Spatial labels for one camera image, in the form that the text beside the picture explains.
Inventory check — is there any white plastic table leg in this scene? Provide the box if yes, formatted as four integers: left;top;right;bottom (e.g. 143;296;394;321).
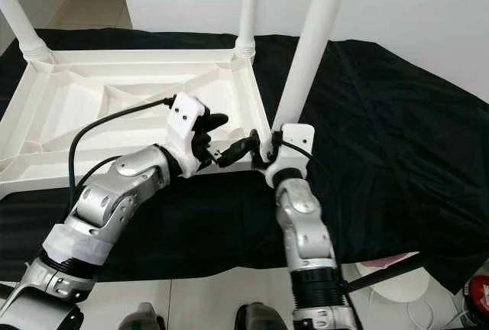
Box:
0;0;57;63
233;0;265;59
272;0;357;136

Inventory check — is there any white plastic table top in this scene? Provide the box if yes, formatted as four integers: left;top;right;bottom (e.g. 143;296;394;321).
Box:
0;46;274;199

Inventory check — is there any black table cloth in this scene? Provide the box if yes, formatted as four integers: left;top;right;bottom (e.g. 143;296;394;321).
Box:
0;28;489;293

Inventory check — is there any grey right robot leg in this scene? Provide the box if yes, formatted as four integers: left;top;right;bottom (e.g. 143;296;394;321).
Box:
233;306;287;330

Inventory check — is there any grey robot leg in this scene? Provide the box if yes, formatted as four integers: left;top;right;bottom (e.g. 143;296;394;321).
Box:
126;303;170;330
233;306;287;330

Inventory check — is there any grey left robot leg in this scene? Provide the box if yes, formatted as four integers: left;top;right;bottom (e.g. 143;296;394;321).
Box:
126;303;170;330

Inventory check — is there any red round object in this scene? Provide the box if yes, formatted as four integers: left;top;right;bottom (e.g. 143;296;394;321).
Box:
465;275;489;312

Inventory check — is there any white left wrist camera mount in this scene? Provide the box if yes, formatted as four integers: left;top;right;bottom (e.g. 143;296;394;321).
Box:
164;93;211;174

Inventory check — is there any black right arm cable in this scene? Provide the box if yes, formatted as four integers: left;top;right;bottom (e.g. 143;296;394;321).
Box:
279;137;316;161

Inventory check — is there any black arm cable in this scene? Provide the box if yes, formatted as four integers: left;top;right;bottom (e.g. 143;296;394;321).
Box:
67;97;175;209
279;137;316;161

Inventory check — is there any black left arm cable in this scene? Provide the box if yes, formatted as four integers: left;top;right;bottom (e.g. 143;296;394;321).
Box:
67;97;175;209

